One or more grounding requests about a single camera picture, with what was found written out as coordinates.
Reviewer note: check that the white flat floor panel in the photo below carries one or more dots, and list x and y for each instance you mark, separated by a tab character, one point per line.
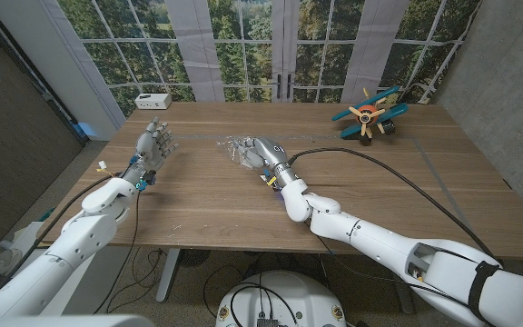
25	236

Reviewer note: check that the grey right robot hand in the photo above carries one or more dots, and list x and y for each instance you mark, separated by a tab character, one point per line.
266	154

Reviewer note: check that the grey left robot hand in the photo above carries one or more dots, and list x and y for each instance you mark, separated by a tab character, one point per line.
152	147

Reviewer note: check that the teal wooden toy airplane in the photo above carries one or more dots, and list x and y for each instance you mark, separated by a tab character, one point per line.
366	114

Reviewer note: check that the dark brown door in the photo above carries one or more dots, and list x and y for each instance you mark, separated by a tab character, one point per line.
16	136

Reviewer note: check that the grey table leg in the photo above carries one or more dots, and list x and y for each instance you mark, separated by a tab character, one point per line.
168	277
404	297

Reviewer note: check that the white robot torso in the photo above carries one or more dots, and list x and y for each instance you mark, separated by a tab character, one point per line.
284	300

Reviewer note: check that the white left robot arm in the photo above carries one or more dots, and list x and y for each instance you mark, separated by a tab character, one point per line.
84	231

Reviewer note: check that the printed window forest backdrop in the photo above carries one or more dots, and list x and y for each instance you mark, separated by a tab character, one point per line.
243	45

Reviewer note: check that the white power box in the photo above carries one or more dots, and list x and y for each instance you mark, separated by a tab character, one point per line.
152	101

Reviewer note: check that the white shoe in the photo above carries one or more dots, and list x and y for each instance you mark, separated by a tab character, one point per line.
5	262

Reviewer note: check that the clear plastic wrap sheet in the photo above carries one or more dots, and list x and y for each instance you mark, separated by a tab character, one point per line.
239	152

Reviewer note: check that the black round fan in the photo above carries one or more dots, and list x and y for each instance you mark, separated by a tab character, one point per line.
193	256

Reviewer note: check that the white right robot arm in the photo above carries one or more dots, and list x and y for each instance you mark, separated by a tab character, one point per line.
402	245

